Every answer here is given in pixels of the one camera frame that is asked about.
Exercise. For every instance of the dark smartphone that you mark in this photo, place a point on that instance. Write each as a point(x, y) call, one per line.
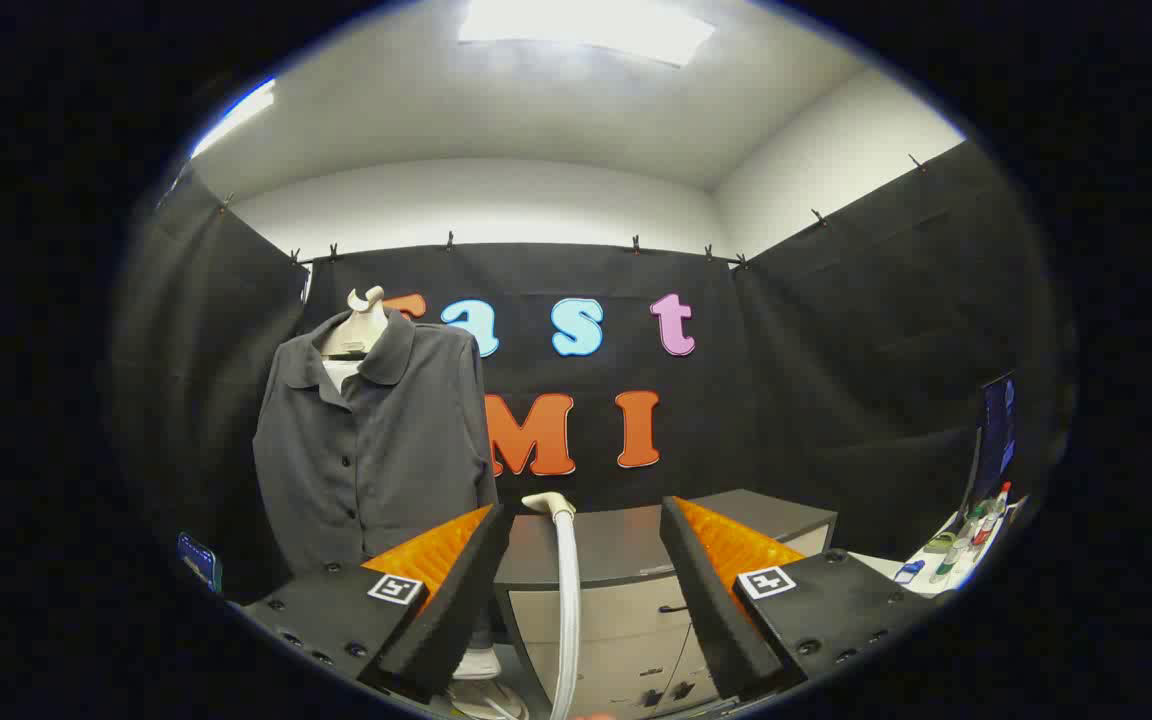
point(198, 562)

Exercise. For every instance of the square ceiling light panel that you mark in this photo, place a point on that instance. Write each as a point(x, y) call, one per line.
point(586, 25)

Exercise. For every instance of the black backdrop cloth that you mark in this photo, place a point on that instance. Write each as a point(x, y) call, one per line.
point(816, 400)

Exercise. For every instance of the dark computer monitor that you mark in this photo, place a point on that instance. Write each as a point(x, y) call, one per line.
point(996, 430)

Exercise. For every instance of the grey top cabinet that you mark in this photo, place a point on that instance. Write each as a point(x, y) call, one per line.
point(616, 545)

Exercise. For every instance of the small blue object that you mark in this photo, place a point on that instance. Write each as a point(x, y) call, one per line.
point(909, 571)

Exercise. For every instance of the narrow ceiling light strip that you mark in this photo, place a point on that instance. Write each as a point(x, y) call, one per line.
point(236, 115)

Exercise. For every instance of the green bottle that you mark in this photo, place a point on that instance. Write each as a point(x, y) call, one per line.
point(948, 562)

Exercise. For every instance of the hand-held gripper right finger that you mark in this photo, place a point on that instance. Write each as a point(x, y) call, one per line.
point(711, 610)

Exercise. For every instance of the white garment steamer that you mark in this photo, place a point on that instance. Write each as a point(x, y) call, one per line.
point(567, 600)

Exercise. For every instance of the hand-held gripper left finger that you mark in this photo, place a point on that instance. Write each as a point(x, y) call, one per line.
point(456, 610)

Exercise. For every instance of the cream clothes hanger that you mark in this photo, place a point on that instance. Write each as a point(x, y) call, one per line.
point(368, 322)

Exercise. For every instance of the white steamer base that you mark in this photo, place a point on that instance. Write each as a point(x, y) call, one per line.
point(481, 665)

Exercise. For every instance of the grey button shirt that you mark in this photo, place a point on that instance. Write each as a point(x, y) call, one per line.
point(386, 450)

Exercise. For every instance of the row of black cloth clips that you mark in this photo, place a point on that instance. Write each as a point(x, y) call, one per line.
point(450, 240)

